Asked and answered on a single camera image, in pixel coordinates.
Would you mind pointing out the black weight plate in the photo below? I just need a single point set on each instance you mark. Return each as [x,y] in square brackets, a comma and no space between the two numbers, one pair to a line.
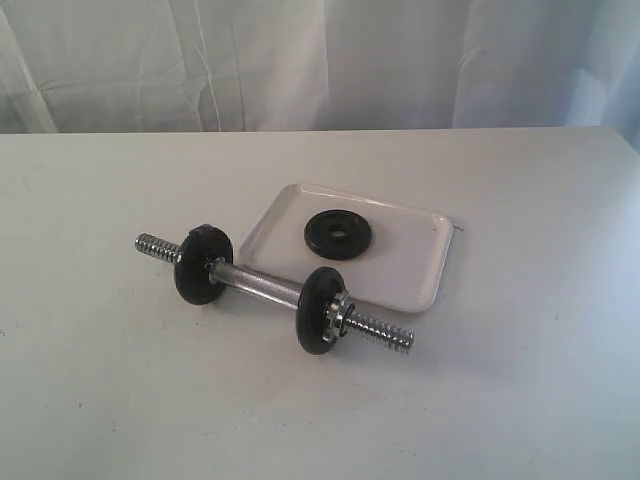
[338,234]

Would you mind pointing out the black rubber washer disc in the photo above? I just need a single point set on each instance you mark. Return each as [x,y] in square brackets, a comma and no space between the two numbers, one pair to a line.
[316,295]

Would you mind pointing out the chrome star collar nut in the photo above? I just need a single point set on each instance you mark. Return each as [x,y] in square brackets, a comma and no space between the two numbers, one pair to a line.
[338,312]

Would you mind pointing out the chrome dumbbell bar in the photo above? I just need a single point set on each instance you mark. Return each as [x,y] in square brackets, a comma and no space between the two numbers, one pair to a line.
[280,292]

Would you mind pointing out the white rectangular tray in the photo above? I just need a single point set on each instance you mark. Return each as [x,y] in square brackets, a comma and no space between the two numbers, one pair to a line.
[400,270]

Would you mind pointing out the white backdrop curtain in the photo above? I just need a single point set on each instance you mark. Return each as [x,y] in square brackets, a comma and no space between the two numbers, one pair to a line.
[138,66]

